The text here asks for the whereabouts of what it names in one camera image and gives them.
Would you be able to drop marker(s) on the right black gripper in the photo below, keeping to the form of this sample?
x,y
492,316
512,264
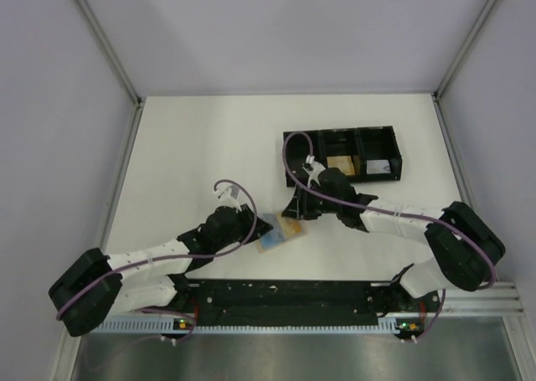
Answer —
x,y
299,208

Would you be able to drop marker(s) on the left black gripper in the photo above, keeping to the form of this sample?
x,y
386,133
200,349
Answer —
x,y
247,216

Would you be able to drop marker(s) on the gold card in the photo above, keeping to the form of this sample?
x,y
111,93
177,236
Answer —
x,y
290,228

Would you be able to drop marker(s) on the beige card holder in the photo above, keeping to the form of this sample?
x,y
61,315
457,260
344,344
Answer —
x,y
304,233

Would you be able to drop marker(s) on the light blue card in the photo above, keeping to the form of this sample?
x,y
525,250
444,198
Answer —
x,y
274,237

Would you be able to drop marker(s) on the black three-compartment tray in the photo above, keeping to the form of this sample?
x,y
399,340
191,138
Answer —
x,y
361,143

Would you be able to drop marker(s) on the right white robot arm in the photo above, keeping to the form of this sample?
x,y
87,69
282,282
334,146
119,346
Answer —
x,y
465,250

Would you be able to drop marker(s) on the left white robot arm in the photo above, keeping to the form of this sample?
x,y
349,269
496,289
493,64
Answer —
x,y
97,286

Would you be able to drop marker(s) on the gold cards stack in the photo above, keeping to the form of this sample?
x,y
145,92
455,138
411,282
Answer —
x,y
343,163

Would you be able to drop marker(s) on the silver card in tray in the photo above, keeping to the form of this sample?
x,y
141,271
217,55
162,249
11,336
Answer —
x,y
374,167

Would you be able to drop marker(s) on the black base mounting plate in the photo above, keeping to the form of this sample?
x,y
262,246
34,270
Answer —
x,y
271,303

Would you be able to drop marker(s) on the steel sheet front panel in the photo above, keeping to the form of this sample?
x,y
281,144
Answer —
x,y
455,349

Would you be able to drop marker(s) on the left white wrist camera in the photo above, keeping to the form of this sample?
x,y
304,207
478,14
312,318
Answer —
x,y
228,196

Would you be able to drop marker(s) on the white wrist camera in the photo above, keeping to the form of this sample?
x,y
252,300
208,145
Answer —
x,y
313,168
228,196

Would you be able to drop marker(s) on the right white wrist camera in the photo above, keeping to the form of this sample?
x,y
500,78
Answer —
x,y
313,168

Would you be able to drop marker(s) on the grey slotted cable duct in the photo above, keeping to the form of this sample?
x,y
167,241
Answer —
x,y
171,326

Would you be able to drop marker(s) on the right aluminium frame post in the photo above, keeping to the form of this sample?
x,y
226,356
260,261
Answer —
x,y
481,112

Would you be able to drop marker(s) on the aluminium frame post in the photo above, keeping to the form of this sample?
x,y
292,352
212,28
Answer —
x,y
136,104
481,112

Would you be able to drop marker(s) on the aluminium front rail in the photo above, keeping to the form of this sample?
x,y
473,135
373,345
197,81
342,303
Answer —
x,y
501,297

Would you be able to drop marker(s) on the left aluminium frame post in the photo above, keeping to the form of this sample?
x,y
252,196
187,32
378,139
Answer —
x,y
136,104

